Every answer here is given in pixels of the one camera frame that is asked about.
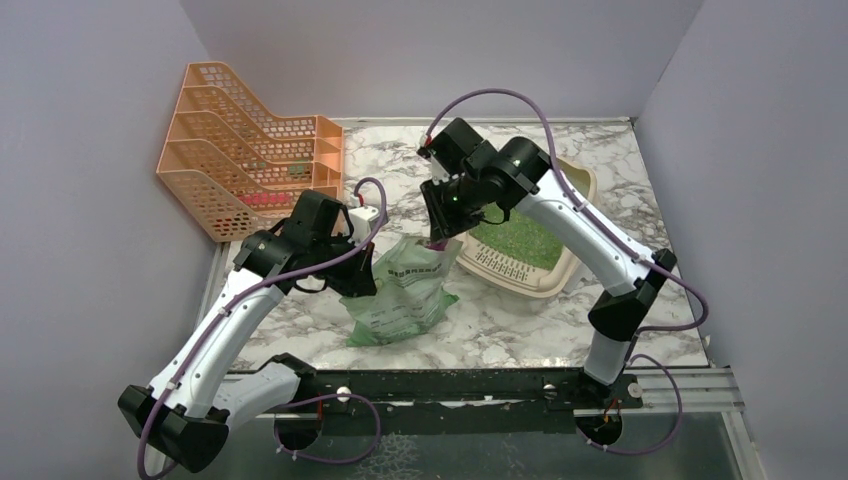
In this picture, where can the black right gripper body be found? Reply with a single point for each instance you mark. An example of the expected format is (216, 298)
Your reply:
(477, 203)

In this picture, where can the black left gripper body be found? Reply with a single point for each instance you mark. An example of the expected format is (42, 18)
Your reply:
(346, 277)

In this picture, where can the purple plastic litter scoop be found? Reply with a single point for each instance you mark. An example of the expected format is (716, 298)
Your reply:
(437, 246)

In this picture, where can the beige plastic litter box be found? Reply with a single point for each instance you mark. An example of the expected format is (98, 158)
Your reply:
(508, 274)

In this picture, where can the green litter bag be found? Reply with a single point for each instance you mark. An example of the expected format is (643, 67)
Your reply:
(411, 297)

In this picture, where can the white bag sealing clip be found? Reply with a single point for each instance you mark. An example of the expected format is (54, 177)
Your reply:
(576, 278)

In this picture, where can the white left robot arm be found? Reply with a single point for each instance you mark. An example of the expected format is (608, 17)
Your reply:
(186, 412)

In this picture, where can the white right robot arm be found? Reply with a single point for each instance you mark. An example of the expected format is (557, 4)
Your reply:
(630, 273)

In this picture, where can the green litter pellets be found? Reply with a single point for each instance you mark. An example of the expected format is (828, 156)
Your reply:
(520, 238)

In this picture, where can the orange mesh file rack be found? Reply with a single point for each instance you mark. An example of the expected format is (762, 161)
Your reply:
(235, 166)

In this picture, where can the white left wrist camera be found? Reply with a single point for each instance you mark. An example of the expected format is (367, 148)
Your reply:
(363, 219)

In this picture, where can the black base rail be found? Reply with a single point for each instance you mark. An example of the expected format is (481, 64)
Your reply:
(453, 401)

